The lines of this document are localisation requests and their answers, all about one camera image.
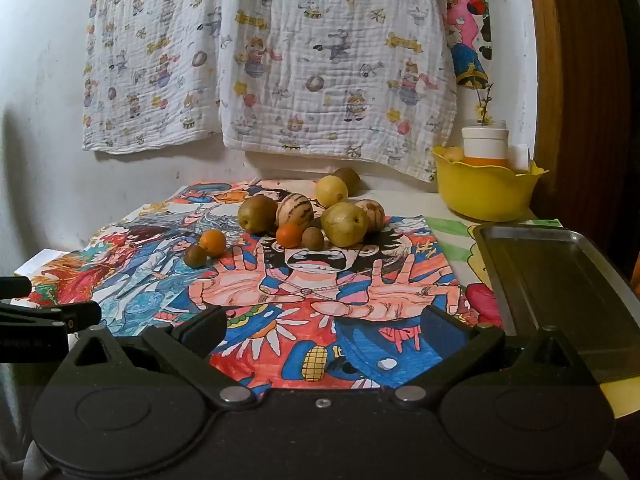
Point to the green striped coloured drawing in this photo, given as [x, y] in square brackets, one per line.
[452, 240]

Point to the large striped pepino melon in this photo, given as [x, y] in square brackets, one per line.
[296, 209]

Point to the large yellow green pear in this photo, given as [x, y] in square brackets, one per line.
[345, 225]

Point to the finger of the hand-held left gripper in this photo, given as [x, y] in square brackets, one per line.
[60, 316]
[15, 287]

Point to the large brown kiwi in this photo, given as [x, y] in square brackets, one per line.
[350, 179]

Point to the brown wooden cabinet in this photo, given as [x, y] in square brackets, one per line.
[575, 85]

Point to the small striped pepino melon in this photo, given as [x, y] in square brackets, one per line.
[374, 214]

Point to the tiny dark brown fruit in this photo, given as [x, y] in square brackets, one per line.
[195, 256]

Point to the small orange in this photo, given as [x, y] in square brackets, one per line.
[212, 242]
[289, 236]

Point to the blue white figures coloured drawing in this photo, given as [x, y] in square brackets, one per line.
[130, 280]

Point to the yellow lemon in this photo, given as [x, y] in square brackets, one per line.
[331, 191]

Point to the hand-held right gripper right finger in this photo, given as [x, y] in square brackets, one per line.
[440, 330]

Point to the shouting figure coloured drawing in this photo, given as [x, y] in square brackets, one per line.
[310, 290]

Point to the printed white muslin cloth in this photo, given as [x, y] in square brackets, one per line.
[340, 60]
[150, 60]

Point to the thin flower sprig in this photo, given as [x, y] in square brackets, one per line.
[484, 105]

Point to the yellow plastic bowl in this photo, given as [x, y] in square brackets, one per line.
[482, 192]

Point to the white jar with orange base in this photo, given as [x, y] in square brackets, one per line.
[485, 145]

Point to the colourful wall poster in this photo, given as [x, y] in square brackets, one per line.
[467, 35]

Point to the small yellow fruit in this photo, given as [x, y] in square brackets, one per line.
[453, 154]

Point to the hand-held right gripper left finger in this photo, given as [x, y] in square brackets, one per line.
[207, 327]

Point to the small brown kiwi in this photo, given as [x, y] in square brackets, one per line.
[313, 238]

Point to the brownish green pear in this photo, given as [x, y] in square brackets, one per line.
[257, 214]

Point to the metal tray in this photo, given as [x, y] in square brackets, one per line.
[550, 285]

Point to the small white box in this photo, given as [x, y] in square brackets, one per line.
[520, 155]

